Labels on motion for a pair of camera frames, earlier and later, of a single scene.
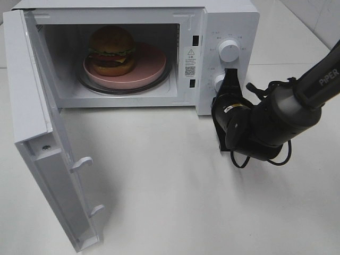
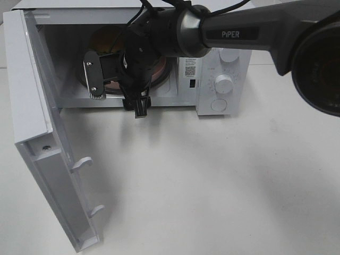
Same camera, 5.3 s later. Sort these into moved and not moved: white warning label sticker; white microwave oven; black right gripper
Moved: black right gripper
Not moved: white warning label sticker; white microwave oven
